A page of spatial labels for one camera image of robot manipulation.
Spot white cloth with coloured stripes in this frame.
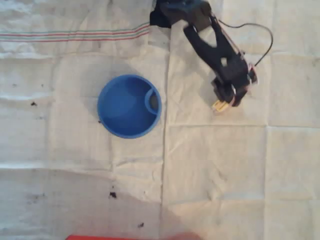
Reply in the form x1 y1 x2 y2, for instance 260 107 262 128
0 0 171 60

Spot thin black cable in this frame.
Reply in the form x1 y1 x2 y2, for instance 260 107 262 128
218 21 274 68

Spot yellow rectangular block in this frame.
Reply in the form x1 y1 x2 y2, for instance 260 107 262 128
211 99 229 113

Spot red flat object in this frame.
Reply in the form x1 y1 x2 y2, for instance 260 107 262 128
65 233 201 240

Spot blue plastic bowl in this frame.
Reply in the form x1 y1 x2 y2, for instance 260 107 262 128
96 74 163 139

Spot plain white creased cloth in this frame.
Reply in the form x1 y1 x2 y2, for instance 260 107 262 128
0 0 320 240

